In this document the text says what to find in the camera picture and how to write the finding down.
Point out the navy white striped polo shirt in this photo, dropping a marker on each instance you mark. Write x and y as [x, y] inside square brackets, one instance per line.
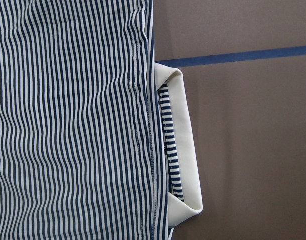
[95, 136]

